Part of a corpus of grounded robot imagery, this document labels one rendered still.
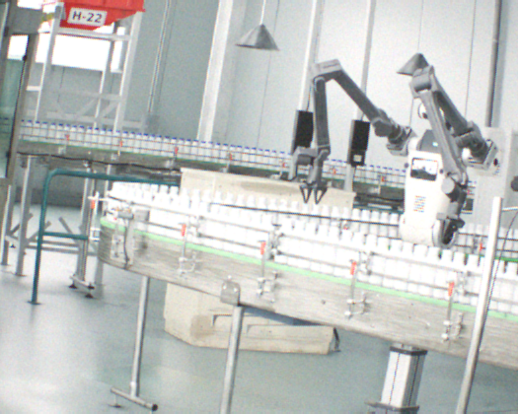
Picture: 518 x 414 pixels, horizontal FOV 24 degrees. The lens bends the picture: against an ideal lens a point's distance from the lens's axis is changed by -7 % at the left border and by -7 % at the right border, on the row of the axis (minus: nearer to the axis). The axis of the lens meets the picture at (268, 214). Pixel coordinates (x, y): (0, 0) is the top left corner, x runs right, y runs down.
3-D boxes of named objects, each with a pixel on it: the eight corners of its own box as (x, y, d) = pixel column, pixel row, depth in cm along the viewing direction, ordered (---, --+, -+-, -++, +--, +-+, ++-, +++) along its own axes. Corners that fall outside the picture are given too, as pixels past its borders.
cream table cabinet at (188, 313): (292, 338, 995) (315, 184, 989) (331, 354, 940) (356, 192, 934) (159, 328, 946) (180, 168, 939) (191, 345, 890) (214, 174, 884)
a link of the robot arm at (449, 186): (468, 173, 471) (448, 180, 475) (455, 161, 462) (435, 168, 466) (472, 202, 465) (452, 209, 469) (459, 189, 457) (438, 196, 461)
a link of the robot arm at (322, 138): (327, 78, 506) (322, 62, 514) (313, 80, 506) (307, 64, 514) (333, 160, 536) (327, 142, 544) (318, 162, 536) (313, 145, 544)
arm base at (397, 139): (402, 151, 536) (412, 128, 540) (392, 139, 531) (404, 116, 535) (386, 149, 542) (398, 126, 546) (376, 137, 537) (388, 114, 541)
